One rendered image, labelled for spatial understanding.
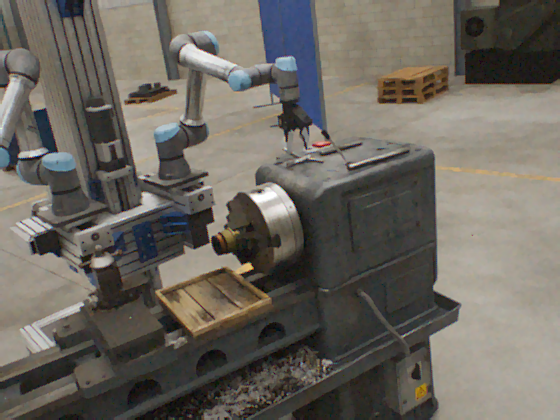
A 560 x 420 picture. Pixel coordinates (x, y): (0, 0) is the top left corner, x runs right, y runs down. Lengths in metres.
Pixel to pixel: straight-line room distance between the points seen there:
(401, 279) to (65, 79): 1.60
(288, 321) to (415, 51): 11.12
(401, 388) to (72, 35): 1.98
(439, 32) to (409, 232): 10.49
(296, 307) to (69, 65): 1.36
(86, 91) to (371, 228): 1.33
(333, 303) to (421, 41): 10.97
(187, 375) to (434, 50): 11.24
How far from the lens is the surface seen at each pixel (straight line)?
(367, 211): 1.98
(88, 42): 2.53
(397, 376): 2.34
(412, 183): 2.11
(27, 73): 2.23
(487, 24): 10.64
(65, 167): 2.29
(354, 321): 2.13
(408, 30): 12.83
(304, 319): 2.04
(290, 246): 1.88
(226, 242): 1.89
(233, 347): 1.93
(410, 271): 2.23
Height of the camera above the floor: 1.84
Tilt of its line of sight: 21 degrees down
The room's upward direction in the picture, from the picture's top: 8 degrees counter-clockwise
